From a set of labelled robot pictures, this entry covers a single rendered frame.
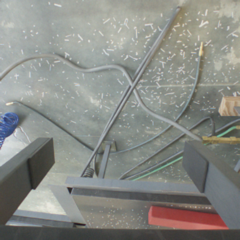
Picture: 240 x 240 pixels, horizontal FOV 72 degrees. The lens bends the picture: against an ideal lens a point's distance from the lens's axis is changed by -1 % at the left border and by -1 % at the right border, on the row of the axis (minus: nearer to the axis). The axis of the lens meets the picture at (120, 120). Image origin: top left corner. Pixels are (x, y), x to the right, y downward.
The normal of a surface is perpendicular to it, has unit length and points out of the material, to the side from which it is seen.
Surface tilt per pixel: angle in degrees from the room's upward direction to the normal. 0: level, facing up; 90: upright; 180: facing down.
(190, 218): 90
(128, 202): 0
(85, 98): 0
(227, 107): 0
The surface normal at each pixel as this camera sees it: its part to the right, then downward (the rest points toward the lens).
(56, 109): -0.12, 0.61
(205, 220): 0.05, -0.78
